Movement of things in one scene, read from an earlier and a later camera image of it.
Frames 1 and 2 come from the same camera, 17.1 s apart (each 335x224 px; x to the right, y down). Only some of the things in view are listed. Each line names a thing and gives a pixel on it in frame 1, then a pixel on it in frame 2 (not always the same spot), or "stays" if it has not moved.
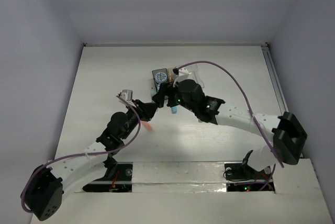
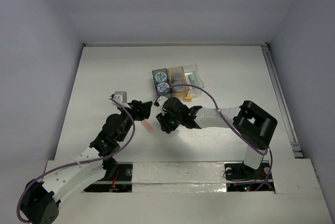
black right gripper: [168, 88] → [165, 125]
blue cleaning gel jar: [160, 77] stays
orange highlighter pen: [147, 126] stays
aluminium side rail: [278, 90] stays
